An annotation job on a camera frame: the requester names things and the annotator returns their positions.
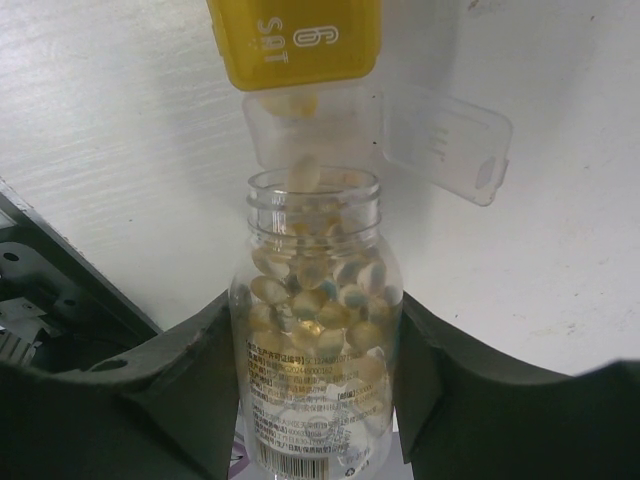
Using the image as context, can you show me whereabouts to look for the clear bottle yellow pills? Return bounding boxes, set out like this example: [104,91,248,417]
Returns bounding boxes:
[228,155,403,479]

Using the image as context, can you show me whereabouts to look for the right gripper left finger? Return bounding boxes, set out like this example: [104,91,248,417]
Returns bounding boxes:
[1,295,239,479]

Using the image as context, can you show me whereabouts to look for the aluminium mounting rail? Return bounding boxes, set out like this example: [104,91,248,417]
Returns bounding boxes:
[1,183,161,373]

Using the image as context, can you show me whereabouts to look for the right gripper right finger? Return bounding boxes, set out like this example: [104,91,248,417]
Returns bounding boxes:
[394,296,639,479]

